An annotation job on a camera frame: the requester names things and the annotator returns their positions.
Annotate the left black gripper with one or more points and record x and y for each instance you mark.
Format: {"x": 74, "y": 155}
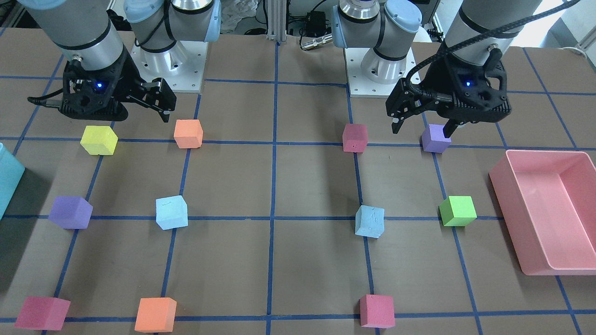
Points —
{"x": 430, "y": 80}

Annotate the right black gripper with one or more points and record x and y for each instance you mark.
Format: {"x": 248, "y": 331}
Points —
{"x": 129, "y": 77}

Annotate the light blue block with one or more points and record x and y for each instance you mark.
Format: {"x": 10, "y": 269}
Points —
{"x": 171, "y": 212}
{"x": 370, "y": 221}

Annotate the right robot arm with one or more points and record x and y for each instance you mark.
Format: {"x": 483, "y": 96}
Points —
{"x": 85, "y": 28}

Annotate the purple block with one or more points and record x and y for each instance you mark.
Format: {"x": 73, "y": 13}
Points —
{"x": 433, "y": 139}
{"x": 71, "y": 212}

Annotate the orange block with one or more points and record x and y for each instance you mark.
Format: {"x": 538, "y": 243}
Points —
{"x": 156, "y": 315}
{"x": 188, "y": 134}

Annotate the dark pink block near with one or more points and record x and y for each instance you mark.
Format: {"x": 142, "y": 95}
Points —
{"x": 354, "y": 138}

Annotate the yellow block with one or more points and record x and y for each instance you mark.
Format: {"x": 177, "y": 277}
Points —
{"x": 99, "y": 140}

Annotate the green block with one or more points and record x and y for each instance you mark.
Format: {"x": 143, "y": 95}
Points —
{"x": 457, "y": 211}

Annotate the pink tray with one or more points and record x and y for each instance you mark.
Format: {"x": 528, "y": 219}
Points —
{"x": 548, "y": 200}

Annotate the cyan tray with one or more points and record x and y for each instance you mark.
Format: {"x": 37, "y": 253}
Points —
{"x": 11, "y": 172}

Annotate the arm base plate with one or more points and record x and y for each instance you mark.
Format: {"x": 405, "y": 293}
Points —
{"x": 182, "y": 66}
{"x": 370, "y": 76}

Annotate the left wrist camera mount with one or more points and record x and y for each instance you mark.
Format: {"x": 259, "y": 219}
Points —
{"x": 478, "y": 92}

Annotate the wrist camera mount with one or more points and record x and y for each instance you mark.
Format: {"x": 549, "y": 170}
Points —
{"x": 478, "y": 92}
{"x": 94, "y": 95}

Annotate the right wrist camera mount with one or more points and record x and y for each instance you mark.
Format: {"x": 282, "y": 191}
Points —
{"x": 94, "y": 95}

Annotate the aluminium frame post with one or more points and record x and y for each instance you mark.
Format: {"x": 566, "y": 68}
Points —
{"x": 277, "y": 11}

